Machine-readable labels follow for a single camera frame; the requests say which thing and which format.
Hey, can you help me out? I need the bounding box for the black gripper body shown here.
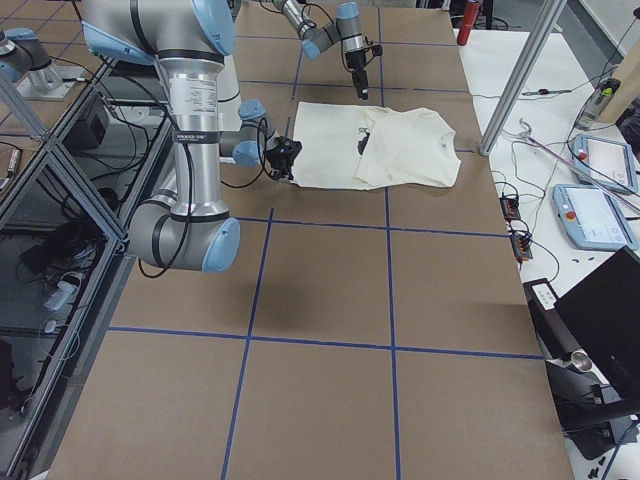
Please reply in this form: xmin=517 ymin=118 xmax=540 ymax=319
xmin=341 ymin=40 xmax=383 ymax=73
xmin=265 ymin=136 xmax=302 ymax=175

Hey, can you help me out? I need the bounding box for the cream long-sleeve cat shirt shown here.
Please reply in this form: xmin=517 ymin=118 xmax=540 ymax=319
xmin=293 ymin=102 xmax=461 ymax=190

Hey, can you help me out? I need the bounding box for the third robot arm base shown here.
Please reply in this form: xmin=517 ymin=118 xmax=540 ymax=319
xmin=1 ymin=27 xmax=76 ymax=101

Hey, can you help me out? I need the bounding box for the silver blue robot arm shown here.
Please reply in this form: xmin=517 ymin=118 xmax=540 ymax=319
xmin=82 ymin=1 xmax=302 ymax=272
xmin=267 ymin=0 xmax=383 ymax=100

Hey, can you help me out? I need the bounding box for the red bottle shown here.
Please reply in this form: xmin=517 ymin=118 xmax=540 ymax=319
xmin=456 ymin=0 xmax=481 ymax=46

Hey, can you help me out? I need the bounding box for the white table cover sheet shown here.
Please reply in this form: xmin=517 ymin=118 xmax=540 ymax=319
xmin=459 ymin=30 xmax=609 ymax=295

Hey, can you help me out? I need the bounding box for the metal hook tool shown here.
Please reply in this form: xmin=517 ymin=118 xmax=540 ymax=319
xmin=502 ymin=117 xmax=640 ymax=207

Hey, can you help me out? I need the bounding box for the black orange electronics box far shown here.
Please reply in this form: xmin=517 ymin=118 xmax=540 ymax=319
xmin=499 ymin=193 xmax=521 ymax=221

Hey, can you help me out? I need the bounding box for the black orange electronics box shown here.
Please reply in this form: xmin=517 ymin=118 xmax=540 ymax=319
xmin=499 ymin=193 xmax=521 ymax=221
xmin=509 ymin=230 xmax=533 ymax=263

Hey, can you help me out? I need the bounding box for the black orange electronics box near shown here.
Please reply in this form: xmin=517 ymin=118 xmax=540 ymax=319
xmin=509 ymin=230 xmax=533 ymax=263

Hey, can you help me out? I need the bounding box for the far blue teach pendant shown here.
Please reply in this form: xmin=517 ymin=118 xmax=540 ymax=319
xmin=570 ymin=134 xmax=639 ymax=194

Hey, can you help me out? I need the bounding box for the blue teach pendant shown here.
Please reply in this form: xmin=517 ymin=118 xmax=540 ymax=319
xmin=552 ymin=184 xmax=639 ymax=251
xmin=570 ymin=134 xmax=639 ymax=194

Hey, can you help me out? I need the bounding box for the near blue teach pendant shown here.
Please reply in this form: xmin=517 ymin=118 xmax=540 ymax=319
xmin=552 ymin=184 xmax=639 ymax=251

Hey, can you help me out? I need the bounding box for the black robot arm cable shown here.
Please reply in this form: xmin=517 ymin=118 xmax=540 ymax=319
xmin=137 ymin=119 xmax=281 ymax=279

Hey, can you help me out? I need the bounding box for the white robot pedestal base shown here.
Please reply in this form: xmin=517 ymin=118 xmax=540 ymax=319
xmin=192 ymin=0 xmax=271 ymax=165

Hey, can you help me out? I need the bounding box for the aluminium frame post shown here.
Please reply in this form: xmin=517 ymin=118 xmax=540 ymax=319
xmin=479 ymin=0 xmax=567 ymax=156

